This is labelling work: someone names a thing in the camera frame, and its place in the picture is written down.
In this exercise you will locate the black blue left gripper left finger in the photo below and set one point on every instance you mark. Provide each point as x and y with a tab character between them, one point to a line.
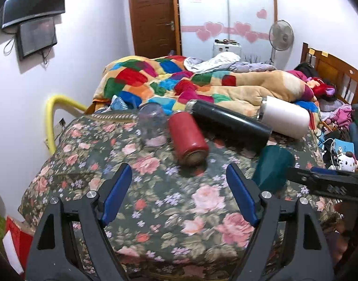
53	253

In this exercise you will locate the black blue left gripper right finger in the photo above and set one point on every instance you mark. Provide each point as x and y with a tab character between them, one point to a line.
304	251

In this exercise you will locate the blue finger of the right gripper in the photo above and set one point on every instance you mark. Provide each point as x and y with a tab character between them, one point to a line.
302	174

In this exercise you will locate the dark teal faceted cup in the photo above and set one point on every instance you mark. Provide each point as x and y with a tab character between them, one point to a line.
272	168

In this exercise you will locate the red metal cup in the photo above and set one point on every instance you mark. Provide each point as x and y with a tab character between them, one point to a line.
189	143

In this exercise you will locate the clear glass cup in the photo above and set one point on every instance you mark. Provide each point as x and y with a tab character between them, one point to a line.
152	123

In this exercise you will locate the white plush toy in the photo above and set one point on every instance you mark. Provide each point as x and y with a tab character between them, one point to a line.
345	161

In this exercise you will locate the red bag on floor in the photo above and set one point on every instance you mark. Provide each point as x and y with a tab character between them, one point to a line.
17	242

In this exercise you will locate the white thermos bottle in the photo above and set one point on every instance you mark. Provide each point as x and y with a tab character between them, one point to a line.
283	117

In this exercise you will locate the pink red clothes pile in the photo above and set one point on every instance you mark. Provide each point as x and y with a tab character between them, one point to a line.
331	109

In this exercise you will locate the wooden headboard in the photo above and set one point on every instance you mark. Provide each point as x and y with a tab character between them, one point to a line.
334	70

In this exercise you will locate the black thermos bottle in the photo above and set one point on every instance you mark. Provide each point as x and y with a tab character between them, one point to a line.
234	128

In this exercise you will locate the floral bed sheet mattress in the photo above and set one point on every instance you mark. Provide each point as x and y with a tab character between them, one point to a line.
175	223

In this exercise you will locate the grey white crumpled cloth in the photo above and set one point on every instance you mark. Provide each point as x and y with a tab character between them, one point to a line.
225	61

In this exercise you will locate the standing electric fan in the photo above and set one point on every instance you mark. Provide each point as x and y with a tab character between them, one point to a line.
281	37

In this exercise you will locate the yellow foam tube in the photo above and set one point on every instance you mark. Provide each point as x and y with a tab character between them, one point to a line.
49	117

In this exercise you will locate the white small cabinet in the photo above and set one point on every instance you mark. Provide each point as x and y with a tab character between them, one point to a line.
220	47

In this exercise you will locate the colourful patchwork quilt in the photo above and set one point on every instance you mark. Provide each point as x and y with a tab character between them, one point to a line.
138	80

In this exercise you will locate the sliding wardrobe with hearts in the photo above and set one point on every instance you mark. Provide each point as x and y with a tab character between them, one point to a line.
247	22

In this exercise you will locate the brown wooden door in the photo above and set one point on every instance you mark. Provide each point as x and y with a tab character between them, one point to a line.
155	27

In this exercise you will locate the small black wall monitor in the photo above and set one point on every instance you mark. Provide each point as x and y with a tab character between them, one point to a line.
34	36

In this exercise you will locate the wall mounted black television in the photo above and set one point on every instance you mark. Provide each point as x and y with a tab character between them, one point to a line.
16	11

